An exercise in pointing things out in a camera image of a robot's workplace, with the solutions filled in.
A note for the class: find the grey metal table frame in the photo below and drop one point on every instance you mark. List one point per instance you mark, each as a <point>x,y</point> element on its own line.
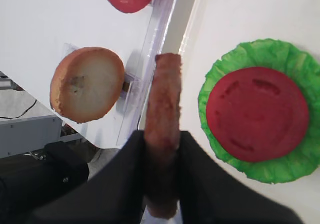
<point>23,135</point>

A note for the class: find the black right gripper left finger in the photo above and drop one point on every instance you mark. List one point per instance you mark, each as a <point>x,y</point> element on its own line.
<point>113,196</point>

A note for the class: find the red tomato slice on tray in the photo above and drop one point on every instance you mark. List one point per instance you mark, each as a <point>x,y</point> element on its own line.
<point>257,114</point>

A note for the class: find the bun slice left rack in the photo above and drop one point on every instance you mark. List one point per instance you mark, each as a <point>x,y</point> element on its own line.
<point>86,84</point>

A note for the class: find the green lettuce leaf on tray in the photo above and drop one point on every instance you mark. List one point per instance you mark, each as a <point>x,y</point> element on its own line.
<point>303,70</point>

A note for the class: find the brown meat patty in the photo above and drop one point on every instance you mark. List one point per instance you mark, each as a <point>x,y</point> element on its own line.
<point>162,137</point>

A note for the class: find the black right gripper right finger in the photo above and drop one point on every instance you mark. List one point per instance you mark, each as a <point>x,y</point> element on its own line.
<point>209,195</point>

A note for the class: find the clear acrylic left rack rail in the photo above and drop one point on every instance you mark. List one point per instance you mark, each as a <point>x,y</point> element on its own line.
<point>138,80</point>

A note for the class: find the white rectangular metal tray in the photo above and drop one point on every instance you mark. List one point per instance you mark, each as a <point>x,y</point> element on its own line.
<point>201,31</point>

